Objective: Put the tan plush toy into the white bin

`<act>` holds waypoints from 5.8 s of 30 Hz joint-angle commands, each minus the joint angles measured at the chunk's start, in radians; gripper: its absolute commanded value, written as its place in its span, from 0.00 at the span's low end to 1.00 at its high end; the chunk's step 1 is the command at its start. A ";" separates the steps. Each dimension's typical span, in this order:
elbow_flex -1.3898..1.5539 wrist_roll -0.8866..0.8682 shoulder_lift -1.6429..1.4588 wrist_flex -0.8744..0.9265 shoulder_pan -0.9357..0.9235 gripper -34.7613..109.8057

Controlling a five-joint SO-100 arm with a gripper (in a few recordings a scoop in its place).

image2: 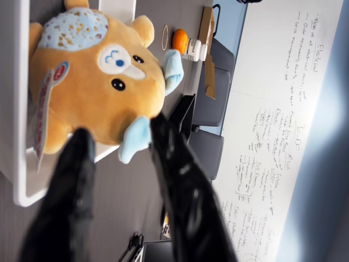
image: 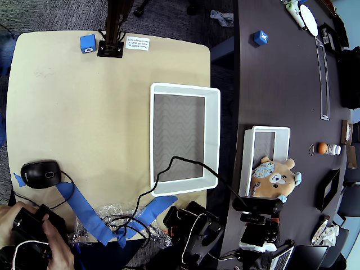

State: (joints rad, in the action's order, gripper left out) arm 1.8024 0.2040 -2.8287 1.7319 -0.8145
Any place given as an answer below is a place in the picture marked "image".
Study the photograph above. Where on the small blue tape piece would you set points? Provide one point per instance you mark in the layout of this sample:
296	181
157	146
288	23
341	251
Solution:
19	180

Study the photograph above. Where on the black webcam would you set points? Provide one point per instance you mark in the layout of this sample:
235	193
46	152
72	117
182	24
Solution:
254	204

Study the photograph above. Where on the orange ball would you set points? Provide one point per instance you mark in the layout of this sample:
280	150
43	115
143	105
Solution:
322	148

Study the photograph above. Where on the black camera stand pole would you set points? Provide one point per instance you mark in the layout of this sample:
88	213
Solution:
114	25

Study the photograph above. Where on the white pill bottle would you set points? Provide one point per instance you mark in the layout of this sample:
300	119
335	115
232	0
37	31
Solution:
334	149

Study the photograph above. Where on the grey cloth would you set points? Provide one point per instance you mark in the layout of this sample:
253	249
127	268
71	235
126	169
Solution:
223	17

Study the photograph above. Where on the short blue tape strip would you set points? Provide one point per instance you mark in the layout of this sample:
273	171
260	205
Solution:
160	204

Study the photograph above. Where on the blue cube with white X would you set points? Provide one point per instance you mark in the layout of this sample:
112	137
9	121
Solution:
260	38

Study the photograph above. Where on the black chair caster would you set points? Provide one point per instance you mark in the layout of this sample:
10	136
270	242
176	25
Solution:
192	9
139	11

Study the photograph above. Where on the long blue tape strip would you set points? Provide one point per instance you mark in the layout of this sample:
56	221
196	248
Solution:
81	205

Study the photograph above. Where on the clear crinkled plastic wrap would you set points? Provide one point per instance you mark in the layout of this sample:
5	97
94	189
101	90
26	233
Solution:
112	209

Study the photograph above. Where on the black rectangular tray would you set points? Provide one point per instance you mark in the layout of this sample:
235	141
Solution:
319	197

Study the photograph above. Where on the large white plastic bin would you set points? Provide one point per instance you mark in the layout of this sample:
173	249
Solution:
213	126

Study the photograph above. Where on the tan plush bear toy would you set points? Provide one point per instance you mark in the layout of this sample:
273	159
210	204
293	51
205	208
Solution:
277	177

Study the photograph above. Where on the white round plate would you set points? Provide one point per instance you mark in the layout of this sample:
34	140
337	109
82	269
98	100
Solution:
308	18

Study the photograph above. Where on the flat brown cardboard piece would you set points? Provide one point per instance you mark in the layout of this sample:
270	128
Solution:
351	156

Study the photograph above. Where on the person's left hand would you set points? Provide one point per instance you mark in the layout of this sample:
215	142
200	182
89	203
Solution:
8	219

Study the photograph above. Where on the black office chair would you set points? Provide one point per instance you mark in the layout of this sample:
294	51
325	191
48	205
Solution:
339	250
351	194

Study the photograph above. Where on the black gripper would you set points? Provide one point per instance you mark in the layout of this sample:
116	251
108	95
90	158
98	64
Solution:
203	225

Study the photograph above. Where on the black computer mouse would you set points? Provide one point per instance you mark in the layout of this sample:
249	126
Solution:
40	174

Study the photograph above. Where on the black open case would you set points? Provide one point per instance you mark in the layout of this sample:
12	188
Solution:
339	31

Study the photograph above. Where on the open laptop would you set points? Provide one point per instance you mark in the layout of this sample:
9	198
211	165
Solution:
309	257

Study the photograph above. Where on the white printed paper note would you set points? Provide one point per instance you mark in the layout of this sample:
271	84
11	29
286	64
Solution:
137	43

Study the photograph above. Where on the patterned snack wrapper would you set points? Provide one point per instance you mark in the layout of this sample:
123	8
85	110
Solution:
320	229

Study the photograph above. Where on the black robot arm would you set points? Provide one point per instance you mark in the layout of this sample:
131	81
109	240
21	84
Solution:
209	225

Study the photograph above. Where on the small white plastic bin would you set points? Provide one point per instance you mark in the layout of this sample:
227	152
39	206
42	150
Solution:
281	146

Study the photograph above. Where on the crumpled white tissue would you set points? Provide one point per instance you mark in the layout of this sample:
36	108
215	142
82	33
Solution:
330	234

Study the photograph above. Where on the white bottle green cap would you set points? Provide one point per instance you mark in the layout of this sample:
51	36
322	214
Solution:
295	14

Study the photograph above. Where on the brown cardboard box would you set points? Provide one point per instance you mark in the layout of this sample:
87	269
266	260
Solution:
345	132

